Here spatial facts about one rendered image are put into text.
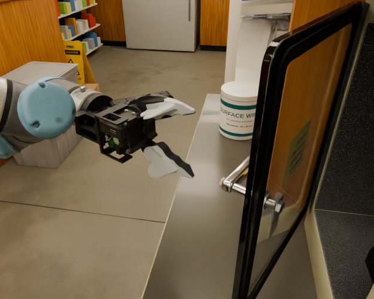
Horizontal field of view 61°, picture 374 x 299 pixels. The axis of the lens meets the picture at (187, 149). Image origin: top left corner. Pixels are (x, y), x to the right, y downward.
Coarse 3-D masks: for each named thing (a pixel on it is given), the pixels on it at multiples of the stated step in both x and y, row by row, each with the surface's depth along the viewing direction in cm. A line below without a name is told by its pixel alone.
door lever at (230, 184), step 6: (246, 162) 43; (240, 168) 42; (246, 168) 42; (234, 174) 40; (240, 174) 41; (246, 174) 42; (222, 180) 40; (228, 180) 39; (234, 180) 40; (240, 180) 41; (222, 186) 40; (228, 186) 39; (234, 186) 39; (240, 186) 39; (228, 192) 40; (234, 192) 39; (240, 192) 39
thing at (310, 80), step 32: (288, 32) 28; (320, 64) 37; (288, 96) 31; (320, 96) 43; (256, 128) 28; (288, 128) 35; (320, 128) 50; (256, 160) 30; (288, 160) 40; (288, 192) 46; (288, 224) 55; (256, 256) 43
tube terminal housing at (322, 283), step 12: (372, 0) 43; (372, 12) 43; (348, 84) 50; (324, 168) 58; (312, 216) 63; (312, 228) 62; (312, 240) 61; (312, 252) 61; (312, 264) 60; (324, 264) 53; (324, 276) 52; (324, 288) 52; (372, 288) 35
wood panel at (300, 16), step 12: (300, 0) 52; (312, 0) 51; (324, 0) 51; (336, 0) 51; (348, 0) 50; (360, 0) 50; (300, 12) 53; (312, 12) 52; (324, 12) 52; (300, 24) 54
